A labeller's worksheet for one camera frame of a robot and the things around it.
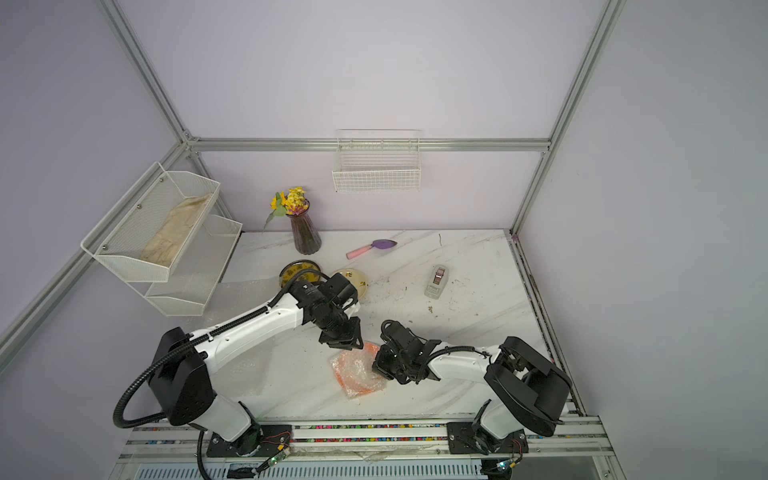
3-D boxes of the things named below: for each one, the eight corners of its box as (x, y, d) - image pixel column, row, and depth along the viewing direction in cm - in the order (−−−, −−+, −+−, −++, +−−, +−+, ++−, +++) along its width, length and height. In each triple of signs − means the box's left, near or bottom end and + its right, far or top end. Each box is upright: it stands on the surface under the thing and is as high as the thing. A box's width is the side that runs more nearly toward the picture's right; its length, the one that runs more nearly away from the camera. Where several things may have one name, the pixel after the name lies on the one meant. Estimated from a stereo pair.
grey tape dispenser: (423, 296, 103) (424, 288, 100) (433, 270, 111) (434, 262, 107) (440, 301, 102) (442, 294, 98) (449, 274, 109) (451, 266, 106)
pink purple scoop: (347, 260, 114) (347, 256, 112) (344, 252, 117) (344, 249, 115) (396, 245, 119) (396, 242, 117) (392, 238, 121) (392, 235, 120)
